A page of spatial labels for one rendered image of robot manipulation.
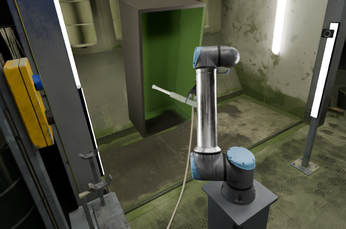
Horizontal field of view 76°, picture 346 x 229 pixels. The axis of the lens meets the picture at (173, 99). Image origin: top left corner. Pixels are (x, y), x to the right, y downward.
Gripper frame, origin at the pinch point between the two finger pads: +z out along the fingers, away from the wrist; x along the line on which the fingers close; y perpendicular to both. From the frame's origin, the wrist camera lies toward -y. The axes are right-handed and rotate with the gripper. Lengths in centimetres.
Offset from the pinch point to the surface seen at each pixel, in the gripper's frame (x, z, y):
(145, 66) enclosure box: 56, -15, 17
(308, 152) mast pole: -123, 1, 48
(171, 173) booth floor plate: -8, 76, 33
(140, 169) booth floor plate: 24, 88, 35
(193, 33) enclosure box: 23, -59, 9
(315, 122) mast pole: -112, -28, 33
